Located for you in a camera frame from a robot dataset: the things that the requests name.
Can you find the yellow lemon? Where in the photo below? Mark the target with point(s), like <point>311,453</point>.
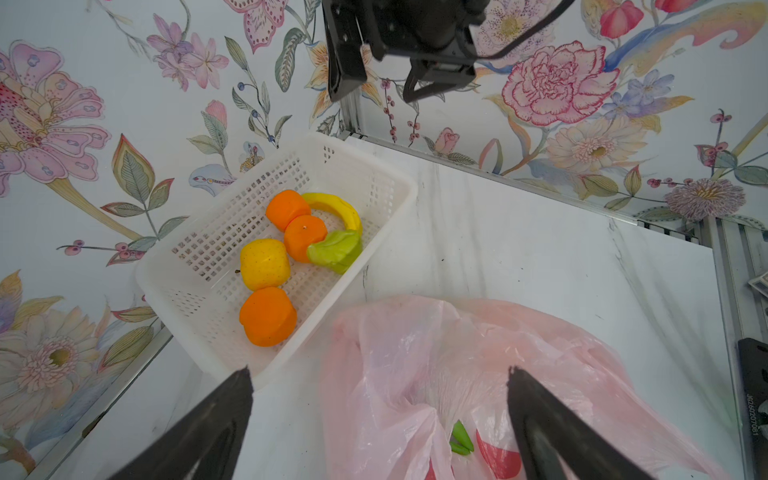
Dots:
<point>264,263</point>

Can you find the orange fruit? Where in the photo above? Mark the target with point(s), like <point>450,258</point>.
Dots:
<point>302,232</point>
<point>268,317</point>
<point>285,207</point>

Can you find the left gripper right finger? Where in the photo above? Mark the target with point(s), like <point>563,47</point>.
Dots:
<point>554,442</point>

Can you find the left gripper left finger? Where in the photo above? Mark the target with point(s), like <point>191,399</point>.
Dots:
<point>206,442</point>

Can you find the yellow banana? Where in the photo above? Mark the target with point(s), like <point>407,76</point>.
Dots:
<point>337,206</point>

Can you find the white plastic basket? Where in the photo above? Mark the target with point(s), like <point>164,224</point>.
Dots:
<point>191,276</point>

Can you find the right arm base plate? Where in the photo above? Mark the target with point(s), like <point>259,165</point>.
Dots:
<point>753,368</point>

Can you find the red dragon fruit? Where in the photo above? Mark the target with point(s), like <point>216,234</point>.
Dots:
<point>475,449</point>

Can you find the green fruit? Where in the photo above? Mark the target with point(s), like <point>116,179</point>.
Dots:
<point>337,251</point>

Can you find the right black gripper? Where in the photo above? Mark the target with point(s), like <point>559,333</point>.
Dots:
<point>433,34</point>

